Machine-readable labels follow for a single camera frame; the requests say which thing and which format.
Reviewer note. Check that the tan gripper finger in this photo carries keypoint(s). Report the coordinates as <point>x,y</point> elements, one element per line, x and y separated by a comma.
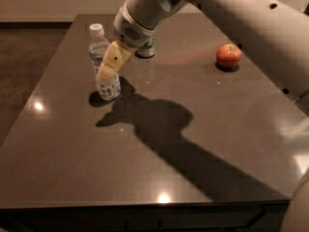
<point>115,56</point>

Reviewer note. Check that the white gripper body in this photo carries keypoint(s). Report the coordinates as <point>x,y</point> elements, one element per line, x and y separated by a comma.
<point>131,31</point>

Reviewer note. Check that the clear blue-label plastic bottle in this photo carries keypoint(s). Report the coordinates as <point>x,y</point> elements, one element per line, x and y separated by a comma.
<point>110,89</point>

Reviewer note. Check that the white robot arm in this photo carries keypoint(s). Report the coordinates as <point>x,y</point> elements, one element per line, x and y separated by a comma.
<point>275,39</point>

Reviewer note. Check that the green soda can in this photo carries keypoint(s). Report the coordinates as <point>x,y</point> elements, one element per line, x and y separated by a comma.
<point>147,50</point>

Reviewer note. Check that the red apple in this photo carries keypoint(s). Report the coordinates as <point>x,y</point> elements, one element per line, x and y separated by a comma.
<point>228,56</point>

